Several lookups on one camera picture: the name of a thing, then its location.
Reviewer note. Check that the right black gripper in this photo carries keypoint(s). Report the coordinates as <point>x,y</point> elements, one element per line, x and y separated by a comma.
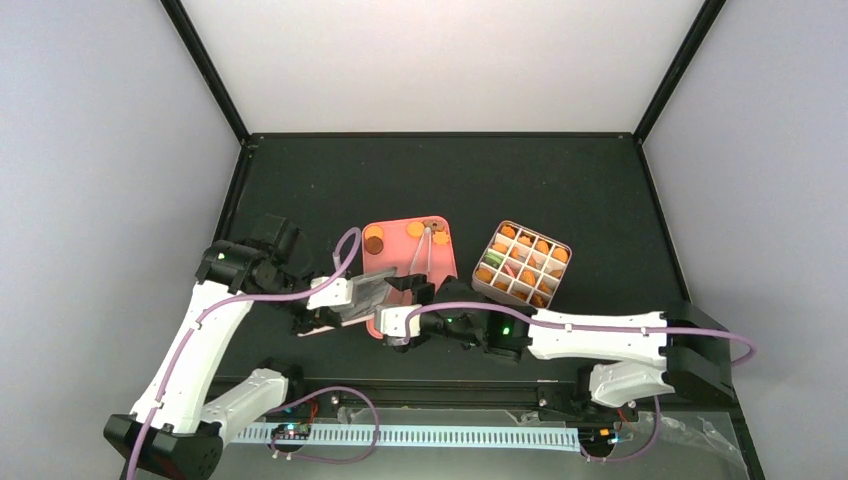
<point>415,283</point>

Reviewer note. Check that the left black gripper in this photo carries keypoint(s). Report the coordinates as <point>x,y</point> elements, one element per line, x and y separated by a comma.
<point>315,318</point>

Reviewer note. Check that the clear plastic tin lid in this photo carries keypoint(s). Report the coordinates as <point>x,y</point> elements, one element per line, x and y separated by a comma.
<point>369,291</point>

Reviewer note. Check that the metal serving tongs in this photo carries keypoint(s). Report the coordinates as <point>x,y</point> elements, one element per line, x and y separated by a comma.
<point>422,257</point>

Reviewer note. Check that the green round cookie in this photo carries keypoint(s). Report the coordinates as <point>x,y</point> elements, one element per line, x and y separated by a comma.
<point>493,259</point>

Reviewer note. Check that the white divided cookie tin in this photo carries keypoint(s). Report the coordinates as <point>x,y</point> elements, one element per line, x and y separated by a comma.
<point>532,271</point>

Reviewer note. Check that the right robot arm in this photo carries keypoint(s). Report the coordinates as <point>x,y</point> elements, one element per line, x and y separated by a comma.
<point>679,350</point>

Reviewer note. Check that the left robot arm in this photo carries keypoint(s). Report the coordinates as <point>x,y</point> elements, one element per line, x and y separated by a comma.
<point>173,430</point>

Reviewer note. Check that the pink cookie tray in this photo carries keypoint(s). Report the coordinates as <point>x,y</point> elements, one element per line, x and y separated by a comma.
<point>399,248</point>

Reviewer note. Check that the orange flower cookie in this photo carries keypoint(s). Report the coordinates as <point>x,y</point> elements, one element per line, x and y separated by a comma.
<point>441,238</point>

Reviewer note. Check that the round orange cracker cookie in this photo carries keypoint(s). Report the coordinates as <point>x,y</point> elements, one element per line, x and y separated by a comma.
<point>415,229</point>

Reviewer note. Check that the dark chocolate round cookie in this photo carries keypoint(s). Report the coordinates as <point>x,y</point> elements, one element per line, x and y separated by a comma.
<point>374,245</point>

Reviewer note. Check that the brown flower jam cookie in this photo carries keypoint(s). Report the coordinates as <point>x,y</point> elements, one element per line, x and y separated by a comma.
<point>435,224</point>

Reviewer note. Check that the dotted cracker beside chocolate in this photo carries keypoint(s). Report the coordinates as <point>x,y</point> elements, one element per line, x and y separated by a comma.
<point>373,231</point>

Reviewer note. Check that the left base circuit board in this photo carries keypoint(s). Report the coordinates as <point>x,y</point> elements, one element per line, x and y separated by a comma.
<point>291,432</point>

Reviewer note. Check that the base circuit board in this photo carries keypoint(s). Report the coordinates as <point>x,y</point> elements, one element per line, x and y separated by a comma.
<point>291,432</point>
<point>603,436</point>

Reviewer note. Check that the right base circuit board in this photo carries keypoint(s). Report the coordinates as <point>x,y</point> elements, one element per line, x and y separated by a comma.
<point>603,436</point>

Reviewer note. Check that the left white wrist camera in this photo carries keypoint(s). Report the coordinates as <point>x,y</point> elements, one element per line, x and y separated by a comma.
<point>337,293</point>

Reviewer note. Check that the white slotted cable duct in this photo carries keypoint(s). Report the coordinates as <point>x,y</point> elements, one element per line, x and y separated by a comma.
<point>477,437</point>

